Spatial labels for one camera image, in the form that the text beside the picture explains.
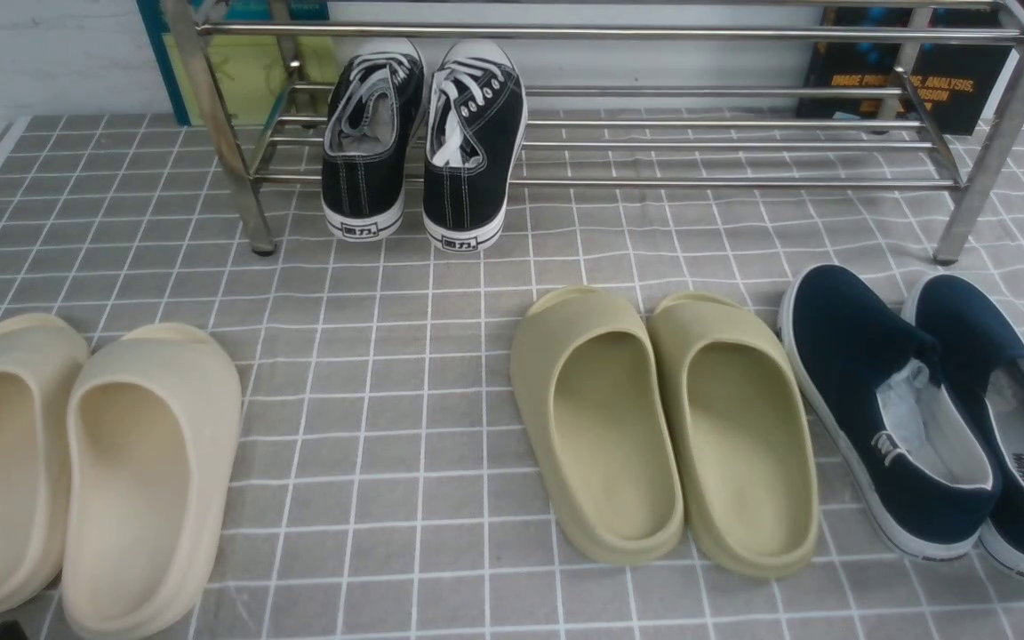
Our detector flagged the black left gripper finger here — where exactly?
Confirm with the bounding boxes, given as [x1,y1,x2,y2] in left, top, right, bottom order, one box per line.
[0,622,28,640]

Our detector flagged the navy slip-on shoe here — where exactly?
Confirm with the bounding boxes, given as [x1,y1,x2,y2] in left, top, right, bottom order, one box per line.
[902,273,1024,578]
[779,264,1001,562]

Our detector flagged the silver metal shoe rack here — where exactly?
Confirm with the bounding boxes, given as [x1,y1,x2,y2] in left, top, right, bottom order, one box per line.
[162,1,1024,266]

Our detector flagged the left cream foam slipper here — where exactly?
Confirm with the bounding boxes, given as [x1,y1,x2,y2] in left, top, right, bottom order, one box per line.
[0,313,90,614]

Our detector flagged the cream foam slipper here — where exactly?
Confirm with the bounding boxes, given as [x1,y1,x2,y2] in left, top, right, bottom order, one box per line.
[61,323,243,639]
[0,313,90,614]

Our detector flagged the right cream foam slipper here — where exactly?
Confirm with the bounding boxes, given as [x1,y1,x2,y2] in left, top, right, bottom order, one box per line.
[61,323,243,639]

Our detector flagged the grey checkered tablecloth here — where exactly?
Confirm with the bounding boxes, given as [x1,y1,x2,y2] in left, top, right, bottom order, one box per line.
[0,115,1024,639]

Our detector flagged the teal and yellow book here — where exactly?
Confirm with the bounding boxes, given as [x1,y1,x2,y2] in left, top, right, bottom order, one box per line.
[137,1,339,126]

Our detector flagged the left olive foam slipper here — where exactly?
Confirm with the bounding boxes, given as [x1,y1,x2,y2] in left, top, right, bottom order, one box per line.
[509,286,685,564]

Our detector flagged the olive foam slipper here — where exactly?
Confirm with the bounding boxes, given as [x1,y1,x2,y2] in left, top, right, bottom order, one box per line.
[509,286,685,564]
[647,292,820,580]

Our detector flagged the left black canvas sneaker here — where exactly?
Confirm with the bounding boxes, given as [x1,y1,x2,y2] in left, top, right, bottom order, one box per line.
[321,39,428,242]

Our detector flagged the black canvas sneaker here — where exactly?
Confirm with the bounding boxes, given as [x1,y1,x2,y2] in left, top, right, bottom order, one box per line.
[321,39,428,242]
[422,39,528,252]

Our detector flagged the right black canvas sneaker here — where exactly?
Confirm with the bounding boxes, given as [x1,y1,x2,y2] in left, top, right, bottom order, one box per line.
[422,39,528,252]

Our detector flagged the right olive foam slipper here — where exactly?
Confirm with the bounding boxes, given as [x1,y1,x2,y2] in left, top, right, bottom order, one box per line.
[647,292,820,580]

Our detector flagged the black image processing book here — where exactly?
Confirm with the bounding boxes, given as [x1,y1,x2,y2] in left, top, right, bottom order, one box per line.
[796,7,1012,135]

